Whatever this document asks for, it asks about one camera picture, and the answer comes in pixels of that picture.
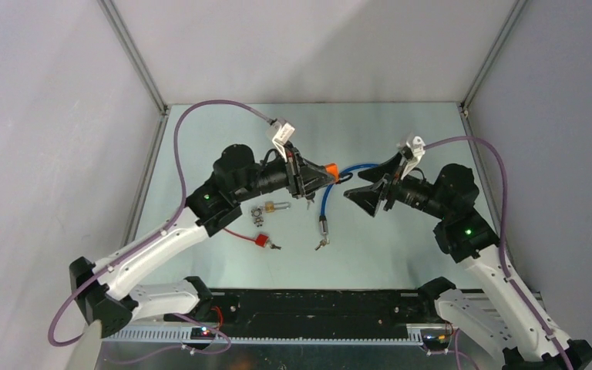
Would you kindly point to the red cable padlock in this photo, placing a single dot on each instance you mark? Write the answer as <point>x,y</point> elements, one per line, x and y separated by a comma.
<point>260,240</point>

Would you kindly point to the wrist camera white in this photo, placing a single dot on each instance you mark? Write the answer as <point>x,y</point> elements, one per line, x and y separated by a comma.
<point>412,149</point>
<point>279,133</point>

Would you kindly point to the silver key bunch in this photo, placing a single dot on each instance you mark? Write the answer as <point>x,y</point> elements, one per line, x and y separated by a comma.
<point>257,215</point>

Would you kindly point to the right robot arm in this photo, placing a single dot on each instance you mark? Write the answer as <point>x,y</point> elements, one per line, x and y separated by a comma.
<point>523,336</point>

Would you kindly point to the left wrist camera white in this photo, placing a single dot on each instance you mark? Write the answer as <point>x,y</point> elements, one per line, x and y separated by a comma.
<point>279,133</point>

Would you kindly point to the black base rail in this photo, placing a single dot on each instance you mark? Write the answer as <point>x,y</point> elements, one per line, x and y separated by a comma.
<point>316,314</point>

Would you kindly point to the brass long-shackle padlock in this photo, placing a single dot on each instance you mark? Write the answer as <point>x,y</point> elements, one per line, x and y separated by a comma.
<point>271,206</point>

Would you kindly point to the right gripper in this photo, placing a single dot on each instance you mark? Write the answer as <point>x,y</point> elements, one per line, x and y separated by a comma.
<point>369,197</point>

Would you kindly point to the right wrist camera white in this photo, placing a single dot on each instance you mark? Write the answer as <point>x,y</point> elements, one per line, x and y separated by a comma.
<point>412,149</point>

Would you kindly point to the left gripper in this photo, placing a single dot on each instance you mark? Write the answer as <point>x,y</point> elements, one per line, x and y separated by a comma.
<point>300,170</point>

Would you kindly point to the orange black padlock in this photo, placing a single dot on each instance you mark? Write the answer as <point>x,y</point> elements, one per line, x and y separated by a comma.
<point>340,177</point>

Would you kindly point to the blue cable lock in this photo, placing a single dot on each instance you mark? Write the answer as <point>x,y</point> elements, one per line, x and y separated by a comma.
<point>322,217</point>

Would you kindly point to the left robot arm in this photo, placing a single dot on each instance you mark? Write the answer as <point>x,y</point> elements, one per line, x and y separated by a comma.
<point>110,290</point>

